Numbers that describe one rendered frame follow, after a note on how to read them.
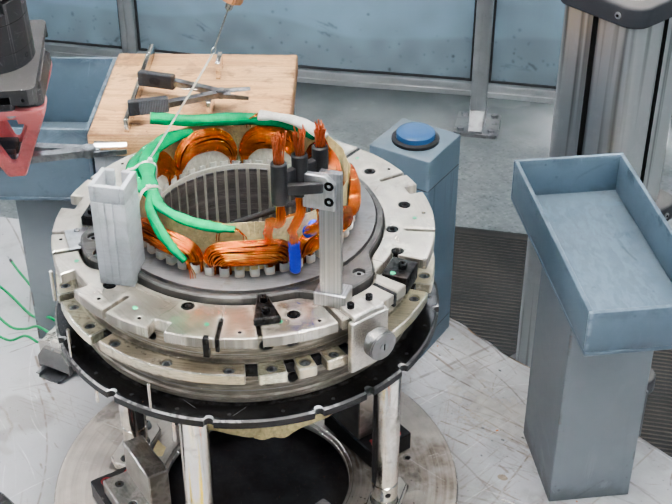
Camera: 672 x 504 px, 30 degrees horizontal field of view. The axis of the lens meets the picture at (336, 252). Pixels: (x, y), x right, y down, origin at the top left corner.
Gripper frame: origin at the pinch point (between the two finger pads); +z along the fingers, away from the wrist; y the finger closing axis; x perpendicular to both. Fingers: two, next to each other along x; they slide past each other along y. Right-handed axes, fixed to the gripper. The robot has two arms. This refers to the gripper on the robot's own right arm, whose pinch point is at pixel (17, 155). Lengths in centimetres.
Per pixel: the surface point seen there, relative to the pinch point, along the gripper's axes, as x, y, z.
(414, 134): 35.3, -21.9, 15.6
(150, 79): 8.7, -28.7, 11.4
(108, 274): 6.7, 8.1, 6.1
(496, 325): 69, -111, 129
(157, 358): 10.2, 13.7, 10.1
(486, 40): 84, -203, 112
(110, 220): 7.5, 7.9, 1.0
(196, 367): 13.1, 15.1, 10.0
